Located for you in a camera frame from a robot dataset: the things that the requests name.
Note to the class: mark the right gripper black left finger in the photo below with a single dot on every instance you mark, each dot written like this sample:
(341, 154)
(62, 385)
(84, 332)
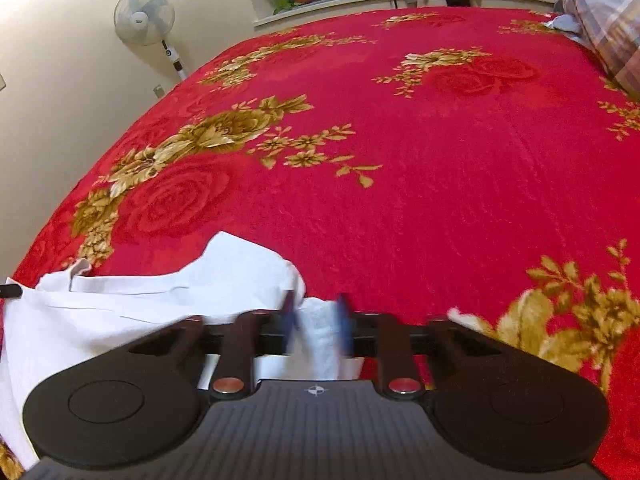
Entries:
(142, 399)

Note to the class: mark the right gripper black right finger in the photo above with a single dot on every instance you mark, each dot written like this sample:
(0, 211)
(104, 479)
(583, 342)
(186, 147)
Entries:
(498, 405)

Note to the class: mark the white shirt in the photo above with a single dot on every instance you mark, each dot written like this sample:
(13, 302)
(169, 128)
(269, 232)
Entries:
(71, 316)

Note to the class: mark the red floral blanket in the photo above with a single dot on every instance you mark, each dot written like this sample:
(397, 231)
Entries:
(466, 162)

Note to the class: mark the white standing fan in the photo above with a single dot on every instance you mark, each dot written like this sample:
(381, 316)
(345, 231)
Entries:
(148, 22)

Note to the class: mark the plaid grey quilt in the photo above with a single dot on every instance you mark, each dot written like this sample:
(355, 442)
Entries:
(610, 29)

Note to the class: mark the wall power socket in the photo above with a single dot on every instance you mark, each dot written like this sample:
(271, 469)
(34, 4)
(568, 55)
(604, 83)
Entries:
(159, 91)

